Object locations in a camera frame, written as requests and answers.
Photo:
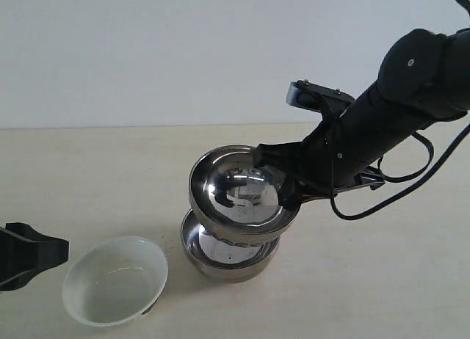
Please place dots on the white ceramic bowl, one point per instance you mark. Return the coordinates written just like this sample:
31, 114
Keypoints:
115, 282

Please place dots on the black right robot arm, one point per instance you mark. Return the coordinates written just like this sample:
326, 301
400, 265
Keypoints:
423, 79

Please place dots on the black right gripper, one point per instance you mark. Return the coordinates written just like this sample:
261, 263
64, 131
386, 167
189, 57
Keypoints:
312, 163

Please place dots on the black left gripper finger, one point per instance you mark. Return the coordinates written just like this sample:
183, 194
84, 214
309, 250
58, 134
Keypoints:
14, 279
23, 247

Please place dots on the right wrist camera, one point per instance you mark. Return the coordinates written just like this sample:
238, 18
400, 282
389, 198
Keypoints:
316, 98

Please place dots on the smooth steel bowl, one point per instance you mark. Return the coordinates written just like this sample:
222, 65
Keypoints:
220, 261

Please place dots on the dimpled steel bowl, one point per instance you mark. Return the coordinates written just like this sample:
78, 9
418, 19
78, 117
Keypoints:
236, 202

